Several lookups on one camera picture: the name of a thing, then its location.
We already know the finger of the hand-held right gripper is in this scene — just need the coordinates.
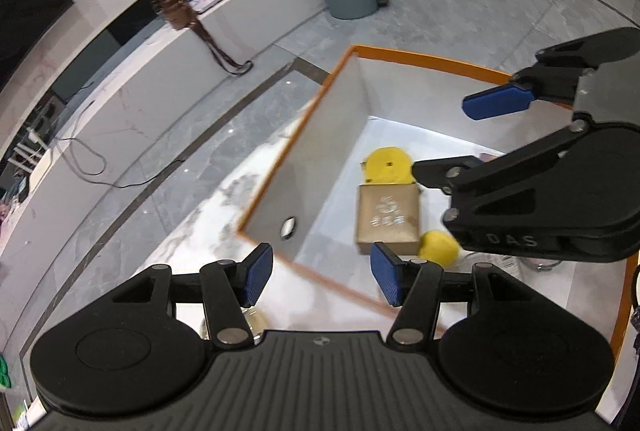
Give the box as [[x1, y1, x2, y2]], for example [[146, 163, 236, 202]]
[[462, 27, 640, 122], [411, 123, 593, 232]]

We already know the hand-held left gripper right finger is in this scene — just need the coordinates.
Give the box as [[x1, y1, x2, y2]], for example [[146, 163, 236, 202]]
[[370, 241, 531, 346]]

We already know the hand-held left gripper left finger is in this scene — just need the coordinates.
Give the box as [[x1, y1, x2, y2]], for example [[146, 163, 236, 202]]
[[112, 242, 275, 351]]

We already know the yellow bulb-shaped bottle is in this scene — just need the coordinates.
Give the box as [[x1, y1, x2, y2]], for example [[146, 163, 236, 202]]
[[417, 231, 461, 268]]

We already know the gold cardboard box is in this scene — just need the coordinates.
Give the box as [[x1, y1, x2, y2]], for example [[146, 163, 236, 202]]
[[354, 183, 423, 257]]

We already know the yellow tape measure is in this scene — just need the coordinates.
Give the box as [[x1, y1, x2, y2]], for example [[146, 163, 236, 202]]
[[361, 147, 416, 186]]

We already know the orange cardboard box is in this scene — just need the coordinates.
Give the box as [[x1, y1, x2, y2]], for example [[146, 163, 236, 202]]
[[236, 43, 640, 354]]

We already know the white marble media console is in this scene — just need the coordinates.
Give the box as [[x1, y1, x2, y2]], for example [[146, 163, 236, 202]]
[[0, 0, 331, 262]]

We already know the white router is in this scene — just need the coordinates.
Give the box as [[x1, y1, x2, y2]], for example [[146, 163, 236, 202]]
[[10, 131, 53, 172]]

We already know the brown leather bag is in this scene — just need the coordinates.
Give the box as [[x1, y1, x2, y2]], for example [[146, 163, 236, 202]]
[[159, 0, 253, 76]]

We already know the black cable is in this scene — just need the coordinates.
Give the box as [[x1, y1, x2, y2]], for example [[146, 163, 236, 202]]
[[55, 101, 186, 189]]

